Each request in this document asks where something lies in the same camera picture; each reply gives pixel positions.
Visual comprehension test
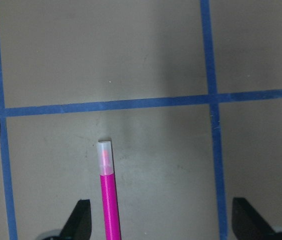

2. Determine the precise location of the pink highlighter pen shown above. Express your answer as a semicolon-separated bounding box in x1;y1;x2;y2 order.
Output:
97;141;121;240

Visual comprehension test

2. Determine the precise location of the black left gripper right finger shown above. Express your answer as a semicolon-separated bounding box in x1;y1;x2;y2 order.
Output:
232;197;276;240

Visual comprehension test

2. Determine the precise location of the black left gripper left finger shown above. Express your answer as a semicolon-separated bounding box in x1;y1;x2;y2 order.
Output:
59;199;92;240

